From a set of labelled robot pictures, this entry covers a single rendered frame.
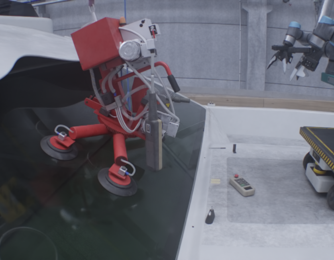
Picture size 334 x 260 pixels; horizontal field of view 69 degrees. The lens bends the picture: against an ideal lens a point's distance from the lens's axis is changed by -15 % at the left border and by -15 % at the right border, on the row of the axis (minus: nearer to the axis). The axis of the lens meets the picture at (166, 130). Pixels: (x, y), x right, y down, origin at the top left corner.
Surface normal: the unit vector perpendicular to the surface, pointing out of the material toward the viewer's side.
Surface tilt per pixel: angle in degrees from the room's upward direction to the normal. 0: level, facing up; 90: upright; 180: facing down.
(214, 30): 90
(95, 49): 90
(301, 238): 0
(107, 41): 90
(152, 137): 90
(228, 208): 0
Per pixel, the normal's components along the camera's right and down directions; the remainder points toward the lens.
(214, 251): -0.01, -0.93
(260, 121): -0.22, 0.30
